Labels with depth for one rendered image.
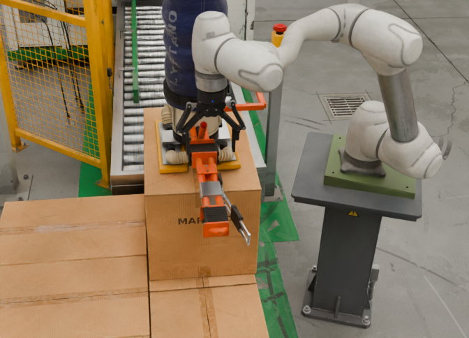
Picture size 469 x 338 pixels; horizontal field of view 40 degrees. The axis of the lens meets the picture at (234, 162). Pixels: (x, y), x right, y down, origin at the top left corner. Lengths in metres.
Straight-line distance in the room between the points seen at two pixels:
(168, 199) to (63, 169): 1.91
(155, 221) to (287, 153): 2.01
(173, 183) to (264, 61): 0.78
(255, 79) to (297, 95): 3.25
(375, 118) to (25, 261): 1.44
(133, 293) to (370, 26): 1.24
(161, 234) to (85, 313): 0.38
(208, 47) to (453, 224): 2.39
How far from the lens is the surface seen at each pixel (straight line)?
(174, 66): 2.16
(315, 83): 5.01
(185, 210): 2.22
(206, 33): 1.67
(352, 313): 3.07
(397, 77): 2.11
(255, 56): 1.58
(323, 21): 2.00
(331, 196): 2.52
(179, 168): 2.24
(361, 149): 2.55
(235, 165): 2.26
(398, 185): 2.60
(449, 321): 3.21
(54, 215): 2.78
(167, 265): 2.38
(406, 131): 2.33
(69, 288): 2.45
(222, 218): 1.81
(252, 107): 2.38
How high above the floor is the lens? 2.25
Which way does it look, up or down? 34 degrees down
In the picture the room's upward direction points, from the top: 2 degrees clockwise
